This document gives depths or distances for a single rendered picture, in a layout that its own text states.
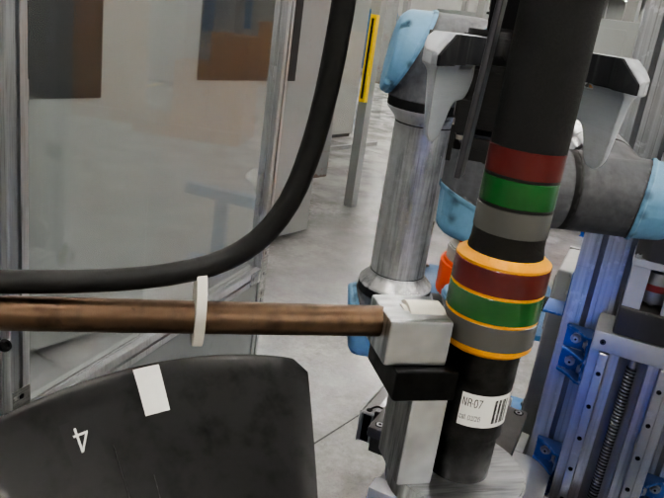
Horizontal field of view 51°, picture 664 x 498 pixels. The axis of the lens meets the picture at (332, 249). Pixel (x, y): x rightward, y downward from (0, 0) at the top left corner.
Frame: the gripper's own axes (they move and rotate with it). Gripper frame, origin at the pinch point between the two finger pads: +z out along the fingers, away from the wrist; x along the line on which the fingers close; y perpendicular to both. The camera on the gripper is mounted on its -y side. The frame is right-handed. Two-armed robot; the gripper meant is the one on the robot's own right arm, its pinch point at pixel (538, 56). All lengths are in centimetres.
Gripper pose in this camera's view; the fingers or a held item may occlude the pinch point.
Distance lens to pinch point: 36.0
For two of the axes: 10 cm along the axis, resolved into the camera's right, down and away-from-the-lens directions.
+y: -1.3, 9.4, 3.2
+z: -1.9, 2.9, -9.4
